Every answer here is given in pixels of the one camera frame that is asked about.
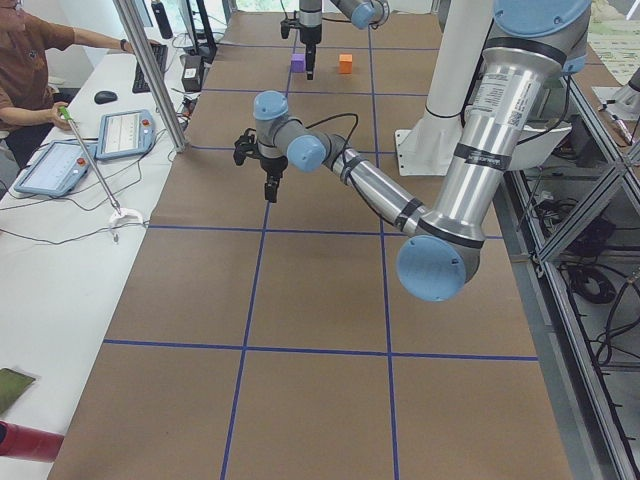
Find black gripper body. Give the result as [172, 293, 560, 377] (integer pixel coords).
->
[260, 156, 287, 186]
[299, 24, 321, 48]

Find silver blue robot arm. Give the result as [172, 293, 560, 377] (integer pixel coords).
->
[294, 0, 390, 80]
[253, 1, 591, 302]

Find purple foam block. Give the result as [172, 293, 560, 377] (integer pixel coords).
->
[290, 53, 306, 73]

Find orange foam block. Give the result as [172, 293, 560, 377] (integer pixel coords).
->
[338, 53, 353, 75]

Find black monitor stand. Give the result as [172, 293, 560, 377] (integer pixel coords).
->
[178, 0, 217, 64]

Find black power adapter box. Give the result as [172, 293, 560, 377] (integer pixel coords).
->
[181, 55, 204, 92]

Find black water bottle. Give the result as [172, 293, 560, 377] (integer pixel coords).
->
[151, 0, 173, 39]

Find black keyboard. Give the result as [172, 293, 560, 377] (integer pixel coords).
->
[131, 43, 169, 95]

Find far blue teach pendant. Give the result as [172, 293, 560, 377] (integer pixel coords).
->
[95, 109, 155, 160]

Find blue teach pendant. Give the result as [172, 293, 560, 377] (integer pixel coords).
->
[95, 109, 155, 160]
[14, 141, 89, 198]

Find black computer mouse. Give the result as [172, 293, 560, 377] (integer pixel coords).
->
[94, 90, 118, 105]

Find near blue teach pendant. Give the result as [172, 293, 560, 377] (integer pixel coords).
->
[14, 141, 89, 198]

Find white plastic chair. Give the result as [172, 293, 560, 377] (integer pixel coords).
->
[508, 122, 572, 171]

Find person in brown shirt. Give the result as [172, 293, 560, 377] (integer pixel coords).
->
[1, 1, 133, 169]

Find green cloth pouch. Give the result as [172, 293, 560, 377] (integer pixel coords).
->
[0, 368, 36, 414]

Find red cylinder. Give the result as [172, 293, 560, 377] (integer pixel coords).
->
[1, 421, 64, 463]

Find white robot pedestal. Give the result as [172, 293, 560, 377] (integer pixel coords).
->
[395, 0, 493, 176]

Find green handled reacher grabber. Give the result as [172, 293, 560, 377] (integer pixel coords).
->
[58, 104, 144, 243]

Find grey aluminium frame post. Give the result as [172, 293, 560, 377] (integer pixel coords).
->
[113, 0, 187, 153]

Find aluminium side frame rack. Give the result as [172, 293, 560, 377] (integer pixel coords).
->
[500, 51, 639, 479]

